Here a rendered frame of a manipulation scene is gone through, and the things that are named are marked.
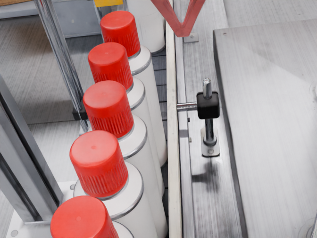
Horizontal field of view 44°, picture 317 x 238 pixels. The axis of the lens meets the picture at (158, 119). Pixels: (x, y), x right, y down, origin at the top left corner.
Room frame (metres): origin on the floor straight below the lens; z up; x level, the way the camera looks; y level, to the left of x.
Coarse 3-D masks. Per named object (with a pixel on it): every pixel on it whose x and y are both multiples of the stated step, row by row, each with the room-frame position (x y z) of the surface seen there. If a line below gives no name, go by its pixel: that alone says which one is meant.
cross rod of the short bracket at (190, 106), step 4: (176, 104) 0.39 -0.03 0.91; (180, 104) 0.39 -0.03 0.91; (184, 104) 0.39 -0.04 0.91; (188, 104) 0.38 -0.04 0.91; (192, 104) 0.38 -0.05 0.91; (196, 104) 0.38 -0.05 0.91; (176, 108) 0.38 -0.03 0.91; (180, 108) 0.38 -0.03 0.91; (184, 108) 0.38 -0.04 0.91; (188, 108) 0.38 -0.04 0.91; (192, 108) 0.38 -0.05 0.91; (196, 108) 0.38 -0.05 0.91
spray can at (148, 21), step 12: (132, 0) 0.56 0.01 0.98; (144, 0) 0.55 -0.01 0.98; (132, 12) 0.56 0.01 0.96; (144, 12) 0.55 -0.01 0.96; (156, 12) 0.56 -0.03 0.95; (144, 24) 0.55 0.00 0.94; (156, 24) 0.56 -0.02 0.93; (144, 36) 0.55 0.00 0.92; (156, 36) 0.56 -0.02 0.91; (156, 48) 0.55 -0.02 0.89
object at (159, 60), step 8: (152, 56) 0.55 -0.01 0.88; (160, 56) 0.54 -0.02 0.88; (160, 64) 0.52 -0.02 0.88; (160, 72) 0.50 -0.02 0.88; (160, 80) 0.48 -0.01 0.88; (160, 88) 0.46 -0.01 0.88; (160, 96) 0.44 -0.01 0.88; (176, 96) 0.44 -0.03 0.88; (160, 104) 0.43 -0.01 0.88; (168, 216) 0.24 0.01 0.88; (168, 224) 0.23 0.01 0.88; (168, 232) 0.22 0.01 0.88
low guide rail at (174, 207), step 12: (168, 36) 0.55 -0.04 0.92; (168, 48) 0.51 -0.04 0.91; (168, 60) 0.48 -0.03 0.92; (168, 72) 0.45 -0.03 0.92; (168, 84) 0.43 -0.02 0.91; (168, 96) 0.40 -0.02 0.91; (168, 108) 0.38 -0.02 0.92; (168, 120) 0.36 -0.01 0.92; (168, 132) 0.34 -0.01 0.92; (168, 144) 0.32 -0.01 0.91; (168, 156) 0.30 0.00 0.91; (168, 168) 0.28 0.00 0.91; (168, 180) 0.26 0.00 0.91; (168, 192) 0.25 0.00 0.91; (168, 204) 0.23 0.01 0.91; (180, 204) 0.24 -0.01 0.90; (180, 216) 0.22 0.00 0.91; (180, 228) 0.20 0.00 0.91
